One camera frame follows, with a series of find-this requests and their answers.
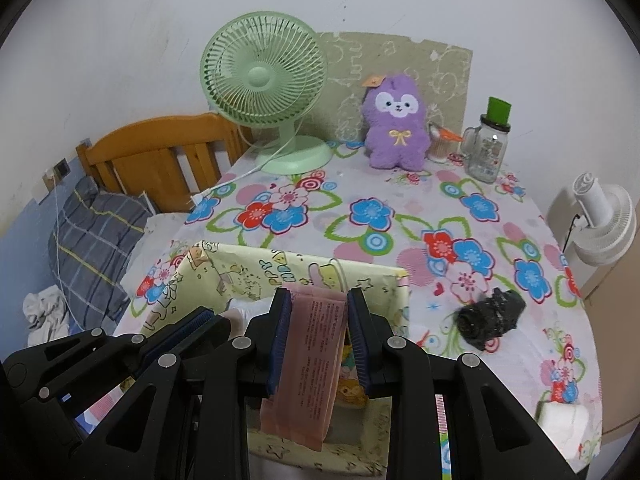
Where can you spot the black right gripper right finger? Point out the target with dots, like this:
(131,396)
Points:
(490,433)

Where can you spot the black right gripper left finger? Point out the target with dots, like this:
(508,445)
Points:
(241,372)

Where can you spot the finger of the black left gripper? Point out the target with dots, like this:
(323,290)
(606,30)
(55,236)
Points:
(76,370)
(144,428)

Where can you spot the pink tissue packet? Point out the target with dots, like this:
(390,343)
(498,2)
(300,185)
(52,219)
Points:
(301,407)

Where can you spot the white tissue pack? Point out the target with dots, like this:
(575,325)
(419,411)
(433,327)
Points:
(564,424)

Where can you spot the black plastic bag bundle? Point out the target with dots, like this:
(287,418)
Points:
(488,319)

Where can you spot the white crumpled cloth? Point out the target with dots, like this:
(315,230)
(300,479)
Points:
(47,316)

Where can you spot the grey plaid pillow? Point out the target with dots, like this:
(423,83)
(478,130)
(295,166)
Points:
(89,251)

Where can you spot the floral tablecloth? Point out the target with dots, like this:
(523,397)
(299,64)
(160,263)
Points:
(420,245)

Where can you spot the beige wooden door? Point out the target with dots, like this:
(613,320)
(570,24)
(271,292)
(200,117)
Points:
(612,305)

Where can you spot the white circulator fan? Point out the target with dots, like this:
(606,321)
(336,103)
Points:
(606,224)

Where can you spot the glass jar with green lid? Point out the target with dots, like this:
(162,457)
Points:
(483,147)

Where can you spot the toothpick jar orange lid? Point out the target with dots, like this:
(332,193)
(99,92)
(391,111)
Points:
(443,143)

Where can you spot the purple plush toy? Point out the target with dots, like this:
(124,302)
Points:
(395,116)

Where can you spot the green desk fan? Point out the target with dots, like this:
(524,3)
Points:
(266,70)

